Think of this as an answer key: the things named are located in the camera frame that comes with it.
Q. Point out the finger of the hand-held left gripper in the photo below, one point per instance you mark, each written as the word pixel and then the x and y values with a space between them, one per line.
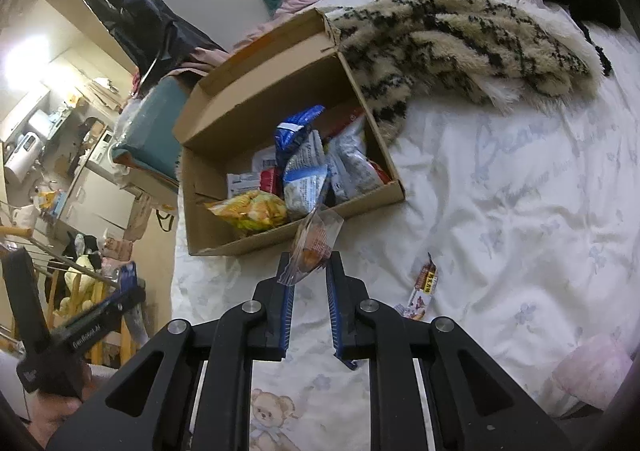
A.
pixel 122 293

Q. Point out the white microwave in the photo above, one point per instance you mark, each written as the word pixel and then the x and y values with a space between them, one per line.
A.
pixel 102 146

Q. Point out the black plastic bag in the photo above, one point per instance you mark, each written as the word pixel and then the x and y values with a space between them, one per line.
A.
pixel 130 11

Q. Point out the white cabinet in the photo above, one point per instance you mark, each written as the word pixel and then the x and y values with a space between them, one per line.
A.
pixel 100 201

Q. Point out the pink cloth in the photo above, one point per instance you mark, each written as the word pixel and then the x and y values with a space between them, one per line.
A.
pixel 207 58

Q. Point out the dark blue cookie packet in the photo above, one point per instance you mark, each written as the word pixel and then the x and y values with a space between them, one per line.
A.
pixel 295 128

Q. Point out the yellow wooden rack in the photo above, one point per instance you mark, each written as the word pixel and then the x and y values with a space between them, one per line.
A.
pixel 107 346

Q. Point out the white rice cooker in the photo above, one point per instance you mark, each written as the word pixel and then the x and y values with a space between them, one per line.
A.
pixel 22 156

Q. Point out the metal drying rack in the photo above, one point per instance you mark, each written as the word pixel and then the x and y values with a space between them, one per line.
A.
pixel 45 251

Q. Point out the yellow snack bag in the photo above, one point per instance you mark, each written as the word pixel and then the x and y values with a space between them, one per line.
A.
pixel 250 211

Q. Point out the cardboard box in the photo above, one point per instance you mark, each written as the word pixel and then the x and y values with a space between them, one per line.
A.
pixel 235 106

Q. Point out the pink cushion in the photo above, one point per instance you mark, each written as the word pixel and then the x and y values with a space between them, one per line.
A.
pixel 592 371

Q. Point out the beige black fur blanket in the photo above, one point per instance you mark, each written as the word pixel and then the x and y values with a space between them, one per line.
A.
pixel 465 46

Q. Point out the clear pastry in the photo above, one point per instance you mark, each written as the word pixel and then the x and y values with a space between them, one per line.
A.
pixel 312 241

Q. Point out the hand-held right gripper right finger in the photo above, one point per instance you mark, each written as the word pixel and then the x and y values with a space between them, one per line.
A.
pixel 334 316

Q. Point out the silver red snack bag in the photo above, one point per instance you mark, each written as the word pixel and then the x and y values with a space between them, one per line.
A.
pixel 357 166

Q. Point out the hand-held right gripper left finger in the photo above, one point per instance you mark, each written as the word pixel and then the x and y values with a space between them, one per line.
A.
pixel 286 316

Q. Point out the blue white snack bag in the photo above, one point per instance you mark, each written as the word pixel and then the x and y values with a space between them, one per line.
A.
pixel 305 181

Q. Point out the person's left hand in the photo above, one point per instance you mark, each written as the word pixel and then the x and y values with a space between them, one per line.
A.
pixel 52 418

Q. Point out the brown snack bar packet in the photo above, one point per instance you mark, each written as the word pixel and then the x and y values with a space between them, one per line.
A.
pixel 425 286

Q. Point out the white snack packet red top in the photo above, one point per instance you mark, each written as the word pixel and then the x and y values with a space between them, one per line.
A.
pixel 242 185

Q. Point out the small red snack packet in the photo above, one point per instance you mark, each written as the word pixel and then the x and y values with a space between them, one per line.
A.
pixel 269 180

